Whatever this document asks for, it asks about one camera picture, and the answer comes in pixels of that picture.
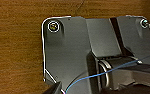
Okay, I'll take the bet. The blue cable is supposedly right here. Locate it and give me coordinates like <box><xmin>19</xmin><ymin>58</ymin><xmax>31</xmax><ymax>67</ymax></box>
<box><xmin>64</xmin><ymin>53</ymin><xmax>150</xmax><ymax>94</ymax></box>

